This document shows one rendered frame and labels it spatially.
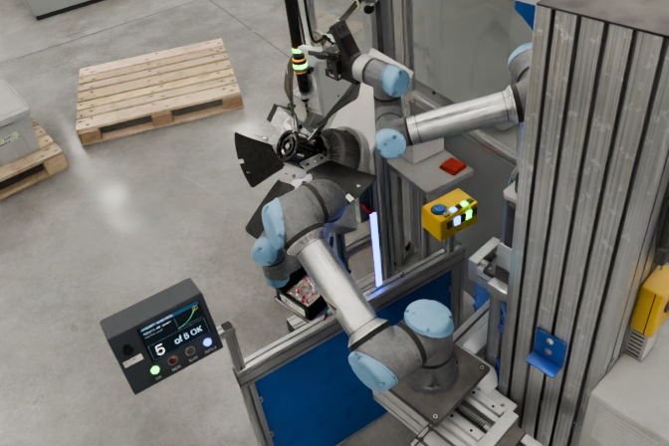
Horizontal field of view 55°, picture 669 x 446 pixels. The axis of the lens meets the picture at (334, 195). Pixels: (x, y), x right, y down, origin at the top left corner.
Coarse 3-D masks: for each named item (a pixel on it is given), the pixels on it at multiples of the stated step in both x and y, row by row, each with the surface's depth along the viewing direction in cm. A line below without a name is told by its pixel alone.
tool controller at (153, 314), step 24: (168, 288) 175; (192, 288) 172; (120, 312) 170; (144, 312) 167; (168, 312) 166; (192, 312) 169; (120, 336) 161; (144, 336) 164; (168, 336) 168; (192, 336) 171; (216, 336) 175; (120, 360) 163; (144, 360) 166; (192, 360) 173; (144, 384) 168
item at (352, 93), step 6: (360, 84) 206; (348, 90) 212; (354, 90) 207; (342, 96) 214; (348, 96) 208; (354, 96) 204; (342, 102) 209; (348, 102) 205; (336, 108) 210; (330, 114) 212; (324, 120) 214; (318, 126) 217
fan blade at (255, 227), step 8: (280, 184) 227; (288, 184) 227; (272, 192) 228; (280, 192) 227; (264, 200) 229; (272, 200) 228; (256, 216) 230; (248, 224) 231; (256, 224) 230; (248, 232) 231; (256, 232) 230
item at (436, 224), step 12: (456, 192) 218; (432, 204) 214; (444, 204) 214; (456, 204) 213; (468, 204) 212; (432, 216) 210; (456, 216) 210; (432, 228) 214; (444, 228) 210; (456, 228) 214
